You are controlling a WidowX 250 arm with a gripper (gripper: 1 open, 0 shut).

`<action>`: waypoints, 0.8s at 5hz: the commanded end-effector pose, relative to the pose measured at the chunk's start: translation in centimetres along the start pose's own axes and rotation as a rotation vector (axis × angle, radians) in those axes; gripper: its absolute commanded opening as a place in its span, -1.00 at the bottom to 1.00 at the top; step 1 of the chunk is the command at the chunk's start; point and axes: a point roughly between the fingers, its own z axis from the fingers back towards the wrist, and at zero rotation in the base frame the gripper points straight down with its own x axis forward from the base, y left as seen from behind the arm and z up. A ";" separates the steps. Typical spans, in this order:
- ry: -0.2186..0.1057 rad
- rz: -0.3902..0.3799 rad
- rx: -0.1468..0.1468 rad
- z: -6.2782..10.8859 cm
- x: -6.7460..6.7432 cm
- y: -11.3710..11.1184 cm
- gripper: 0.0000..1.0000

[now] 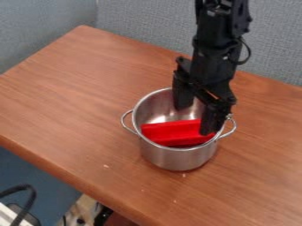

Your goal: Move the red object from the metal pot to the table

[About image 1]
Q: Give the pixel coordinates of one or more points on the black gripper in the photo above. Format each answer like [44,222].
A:
[202,77]

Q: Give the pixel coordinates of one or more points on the red block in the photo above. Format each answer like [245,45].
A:
[177,133]

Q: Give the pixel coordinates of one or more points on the beige clutter under table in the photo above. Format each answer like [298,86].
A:
[86,213]

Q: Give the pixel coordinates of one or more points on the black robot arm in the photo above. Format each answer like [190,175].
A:
[222,23]

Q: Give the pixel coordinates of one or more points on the stainless steel pot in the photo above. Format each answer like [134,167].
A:
[155,109]

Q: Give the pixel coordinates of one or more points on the white box under table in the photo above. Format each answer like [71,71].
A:
[8,213]

